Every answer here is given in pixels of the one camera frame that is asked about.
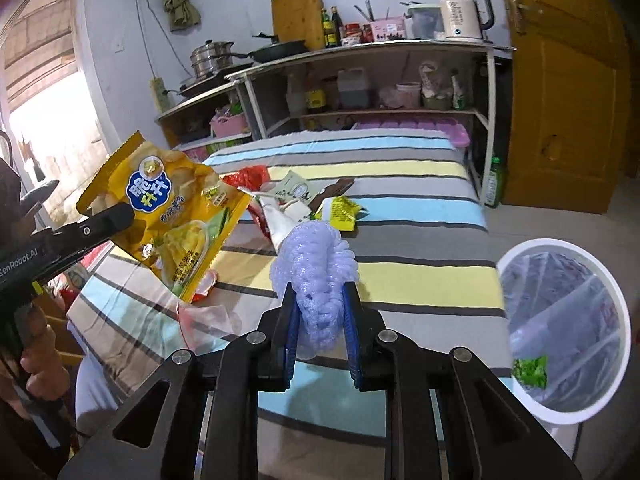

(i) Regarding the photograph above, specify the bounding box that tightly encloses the clear plastic wrapper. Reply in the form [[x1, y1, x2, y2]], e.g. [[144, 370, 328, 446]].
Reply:
[[177, 270, 241, 351]]

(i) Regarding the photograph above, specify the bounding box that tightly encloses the black induction stove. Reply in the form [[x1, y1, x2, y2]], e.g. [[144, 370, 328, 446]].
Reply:
[[177, 76, 236, 98]]

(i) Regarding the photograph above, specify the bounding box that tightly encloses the white plastic bottle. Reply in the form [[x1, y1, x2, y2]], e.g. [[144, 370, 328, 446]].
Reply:
[[286, 72, 307, 116]]

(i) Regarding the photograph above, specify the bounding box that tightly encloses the low wooden shelf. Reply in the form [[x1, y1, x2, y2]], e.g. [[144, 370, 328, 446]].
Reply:
[[155, 82, 251, 151]]

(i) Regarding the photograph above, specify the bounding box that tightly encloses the yellow label bottle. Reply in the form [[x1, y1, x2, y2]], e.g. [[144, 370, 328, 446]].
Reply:
[[306, 77, 326, 113]]

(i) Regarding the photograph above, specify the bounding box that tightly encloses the white paper card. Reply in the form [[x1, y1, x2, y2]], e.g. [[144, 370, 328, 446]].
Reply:
[[272, 170, 318, 201]]

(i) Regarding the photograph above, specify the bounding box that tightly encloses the white plastic tub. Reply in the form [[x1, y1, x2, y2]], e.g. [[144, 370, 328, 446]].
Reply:
[[396, 82, 422, 109]]

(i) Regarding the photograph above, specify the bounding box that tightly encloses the striped blanket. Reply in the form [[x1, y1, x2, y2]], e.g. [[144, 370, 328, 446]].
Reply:
[[67, 130, 516, 441]]

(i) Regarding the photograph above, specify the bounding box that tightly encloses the pink utensil holder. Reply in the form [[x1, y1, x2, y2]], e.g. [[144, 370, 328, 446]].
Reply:
[[370, 16, 406, 42]]

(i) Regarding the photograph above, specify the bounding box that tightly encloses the metal door handle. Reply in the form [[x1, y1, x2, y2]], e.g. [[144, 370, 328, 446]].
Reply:
[[507, 0, 543, 35]]

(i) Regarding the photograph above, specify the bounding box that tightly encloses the green plastic bottle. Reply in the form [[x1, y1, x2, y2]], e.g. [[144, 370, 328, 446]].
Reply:
[[482, 156, 507, 209]]

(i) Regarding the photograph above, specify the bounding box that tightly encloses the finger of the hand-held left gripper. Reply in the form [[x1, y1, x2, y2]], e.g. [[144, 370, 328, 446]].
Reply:
[[52, 203, 137, 263]]

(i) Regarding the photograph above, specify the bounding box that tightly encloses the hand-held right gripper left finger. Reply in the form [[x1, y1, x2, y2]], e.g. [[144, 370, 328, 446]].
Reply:
[[57, 282, 301, 480]]

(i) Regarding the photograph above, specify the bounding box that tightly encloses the yellow chip bag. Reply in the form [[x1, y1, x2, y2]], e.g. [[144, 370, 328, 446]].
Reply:
[[76, 131, 253, 305]]

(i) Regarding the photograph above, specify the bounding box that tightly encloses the white squeeze tube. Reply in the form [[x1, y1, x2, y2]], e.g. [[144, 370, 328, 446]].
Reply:
[[239, 187, 313, 261]]

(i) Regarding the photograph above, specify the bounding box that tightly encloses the yellow wooden door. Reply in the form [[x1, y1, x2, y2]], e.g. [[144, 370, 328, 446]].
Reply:
[[492, 0, 632, 216]]

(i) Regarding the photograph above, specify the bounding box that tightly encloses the pink plastic basket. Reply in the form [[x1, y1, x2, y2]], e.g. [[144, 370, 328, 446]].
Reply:
[[210, 107, 251, 138]]

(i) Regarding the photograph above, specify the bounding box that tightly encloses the white electric kettle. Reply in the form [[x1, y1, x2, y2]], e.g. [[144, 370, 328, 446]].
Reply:
[[434, 0, 496, 42]]

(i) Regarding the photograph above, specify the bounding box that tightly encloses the clear lidded container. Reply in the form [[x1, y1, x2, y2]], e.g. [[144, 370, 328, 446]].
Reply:
[[404, 4, 443, 40]]

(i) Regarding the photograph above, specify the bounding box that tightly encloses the clear plastic jug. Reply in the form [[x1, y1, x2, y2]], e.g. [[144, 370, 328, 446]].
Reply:
[[337, 69, 371, 109]]

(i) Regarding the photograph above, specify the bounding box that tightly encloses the purple foam net sleeve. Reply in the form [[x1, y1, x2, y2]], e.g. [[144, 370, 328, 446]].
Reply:
[[270, 222, 358, 361]]

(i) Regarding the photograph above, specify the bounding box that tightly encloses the green label oil bottle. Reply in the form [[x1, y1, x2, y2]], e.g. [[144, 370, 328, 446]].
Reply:
[[321, 7, 337, 50]]

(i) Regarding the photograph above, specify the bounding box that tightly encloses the small yellow packet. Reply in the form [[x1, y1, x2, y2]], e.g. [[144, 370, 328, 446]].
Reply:
[[327, 196, 370, 232]]

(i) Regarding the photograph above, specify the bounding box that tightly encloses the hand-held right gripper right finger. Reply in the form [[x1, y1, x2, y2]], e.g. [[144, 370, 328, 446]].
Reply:
[[342, 280, 583, 480]]

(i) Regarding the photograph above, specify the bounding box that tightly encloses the white shelf unit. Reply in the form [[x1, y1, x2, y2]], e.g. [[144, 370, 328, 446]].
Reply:
[[225, 39, 498, 206]]

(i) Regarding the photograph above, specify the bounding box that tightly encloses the wooden cutting board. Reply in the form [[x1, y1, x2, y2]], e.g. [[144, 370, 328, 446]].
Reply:
[[271, 0, 325, 52]]

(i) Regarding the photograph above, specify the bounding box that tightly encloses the black frying pan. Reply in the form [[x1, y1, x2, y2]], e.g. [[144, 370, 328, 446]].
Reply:
[[249, 34, 311, 63]]

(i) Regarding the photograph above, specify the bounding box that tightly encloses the pink lid storage box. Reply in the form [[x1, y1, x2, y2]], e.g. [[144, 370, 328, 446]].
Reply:
[[352, 115, 472, 148]]

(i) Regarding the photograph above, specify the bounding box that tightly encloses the clear plastic bin liner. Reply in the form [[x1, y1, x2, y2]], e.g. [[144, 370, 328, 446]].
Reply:
[[500, 250, 618, 403]]

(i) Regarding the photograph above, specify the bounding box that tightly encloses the person's left hand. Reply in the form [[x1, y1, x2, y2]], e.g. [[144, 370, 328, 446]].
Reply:
[[0, 302, 71, 413]]

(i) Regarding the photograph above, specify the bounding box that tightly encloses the green snack packet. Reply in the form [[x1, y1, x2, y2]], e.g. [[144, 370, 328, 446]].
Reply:
[[512, 356, 549, 390]]

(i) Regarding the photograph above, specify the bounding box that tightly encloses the white round bin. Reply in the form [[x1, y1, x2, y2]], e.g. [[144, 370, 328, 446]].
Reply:
[[495, 240, 632, 428]]

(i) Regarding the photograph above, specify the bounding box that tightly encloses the red plastic wrapper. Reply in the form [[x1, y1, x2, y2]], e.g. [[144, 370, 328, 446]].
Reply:
[[222, 166, 272, 193]]

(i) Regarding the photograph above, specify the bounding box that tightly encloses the brown wrapper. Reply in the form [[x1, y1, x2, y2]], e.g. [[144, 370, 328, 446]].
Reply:
[[307, 177, 357, 213]]

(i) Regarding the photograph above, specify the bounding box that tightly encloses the steel pot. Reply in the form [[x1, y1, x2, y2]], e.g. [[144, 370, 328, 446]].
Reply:
[[190, 40, 251, 79]]

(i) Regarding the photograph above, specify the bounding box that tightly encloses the green and white bottle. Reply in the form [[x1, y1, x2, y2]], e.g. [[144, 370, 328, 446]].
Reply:
[[450, 75, 468, 111]]

